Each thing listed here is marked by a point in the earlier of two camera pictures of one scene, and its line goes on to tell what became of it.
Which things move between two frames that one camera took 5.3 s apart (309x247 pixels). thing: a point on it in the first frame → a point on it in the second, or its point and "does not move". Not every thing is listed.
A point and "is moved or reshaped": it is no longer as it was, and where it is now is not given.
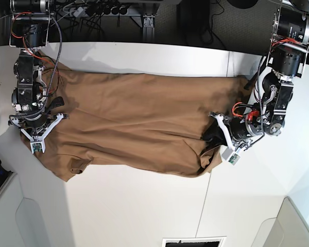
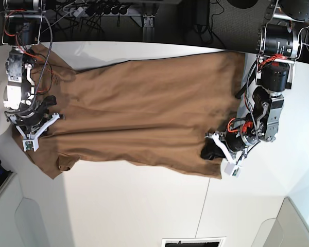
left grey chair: [15, 221] does not move
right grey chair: [289, 229] does not move
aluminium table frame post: [148, 30] does not move
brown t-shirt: [152, 124] is moved or reshaped
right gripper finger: [213, 135] → [210, 150]
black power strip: [98, 10] does not move
